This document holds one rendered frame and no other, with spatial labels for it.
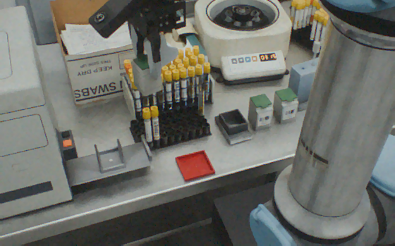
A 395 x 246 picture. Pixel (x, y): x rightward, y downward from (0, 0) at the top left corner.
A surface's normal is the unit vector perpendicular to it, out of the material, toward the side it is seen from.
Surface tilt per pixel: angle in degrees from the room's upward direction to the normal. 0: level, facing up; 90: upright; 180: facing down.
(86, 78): 88
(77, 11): 88
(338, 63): 91
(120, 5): 29
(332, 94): 91
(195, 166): 0
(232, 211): 4
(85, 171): 0
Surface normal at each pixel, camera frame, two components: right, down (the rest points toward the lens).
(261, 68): 0.08, -0.40
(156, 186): 0.00, -0.75
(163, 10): 0.55, 0.56
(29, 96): 0.34, 0.62
